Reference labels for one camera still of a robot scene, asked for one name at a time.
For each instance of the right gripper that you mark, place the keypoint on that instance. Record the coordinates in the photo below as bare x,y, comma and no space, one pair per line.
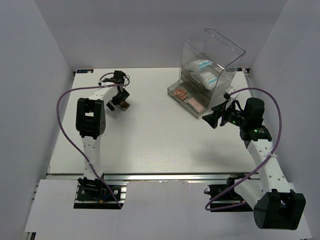
219,111

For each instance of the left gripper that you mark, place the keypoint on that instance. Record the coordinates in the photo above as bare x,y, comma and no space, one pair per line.
123,97

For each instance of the long brown eyeshadow palette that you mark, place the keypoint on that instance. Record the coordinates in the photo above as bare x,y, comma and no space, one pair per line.
123,105

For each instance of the pale pink compact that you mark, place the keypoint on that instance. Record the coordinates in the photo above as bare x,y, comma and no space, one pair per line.
195,105

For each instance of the white cotton pad bag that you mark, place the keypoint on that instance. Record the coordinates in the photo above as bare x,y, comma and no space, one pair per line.
199,65
205,78

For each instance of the pink blush palette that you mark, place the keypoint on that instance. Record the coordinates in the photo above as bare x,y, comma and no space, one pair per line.
181,93

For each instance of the clear acrylic organizer with drawers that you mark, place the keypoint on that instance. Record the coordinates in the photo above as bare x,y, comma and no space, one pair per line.
226,55

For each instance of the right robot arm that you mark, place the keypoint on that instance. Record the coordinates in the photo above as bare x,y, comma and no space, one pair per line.
276,205

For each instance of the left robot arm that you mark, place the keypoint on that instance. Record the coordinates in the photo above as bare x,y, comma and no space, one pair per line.
91,118

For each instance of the black label sticker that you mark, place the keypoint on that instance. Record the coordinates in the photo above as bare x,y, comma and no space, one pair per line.
84,71

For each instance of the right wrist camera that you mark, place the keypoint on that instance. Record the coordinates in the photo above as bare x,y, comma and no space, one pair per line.
228,94

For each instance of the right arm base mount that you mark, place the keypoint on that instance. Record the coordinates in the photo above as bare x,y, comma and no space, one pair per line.
230,201

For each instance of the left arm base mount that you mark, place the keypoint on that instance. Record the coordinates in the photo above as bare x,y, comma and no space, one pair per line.
93,194

